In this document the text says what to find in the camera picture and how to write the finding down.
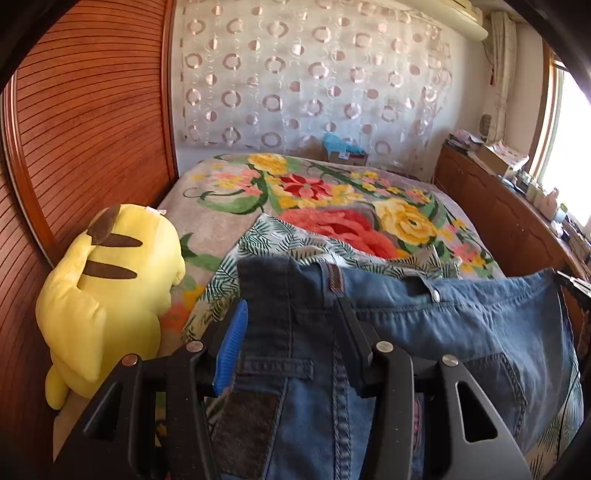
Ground floral blanket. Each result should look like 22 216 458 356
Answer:
157 154 506 342

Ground cardboard box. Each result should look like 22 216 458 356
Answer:
323 148 369 168

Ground yellow plush toy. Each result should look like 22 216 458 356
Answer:
36 204 187 411

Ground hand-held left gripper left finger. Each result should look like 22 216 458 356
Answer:
53 299 250 480

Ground sheer circle pattern curtain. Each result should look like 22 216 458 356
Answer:
173 0 455 162

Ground blue denim pants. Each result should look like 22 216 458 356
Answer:
210 256 580 480

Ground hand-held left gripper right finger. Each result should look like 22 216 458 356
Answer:
335 295 534 480

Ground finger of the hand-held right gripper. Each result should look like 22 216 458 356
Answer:
554 270 591 301

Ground window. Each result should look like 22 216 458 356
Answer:
531 46 591 217

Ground tied patterned curtain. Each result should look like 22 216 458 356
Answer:
488 11 519 144

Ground blue crumpled bag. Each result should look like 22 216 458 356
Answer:
322 133 365 155

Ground clutter of boxes and bottles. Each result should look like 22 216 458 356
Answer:
445 131 591 250

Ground wooden cabinet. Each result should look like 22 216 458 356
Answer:
434 145 591 324

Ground palm leaf print sheet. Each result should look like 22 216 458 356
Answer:
182 213 583 480

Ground white air conditioner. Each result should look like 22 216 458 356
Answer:
406 0 490 42

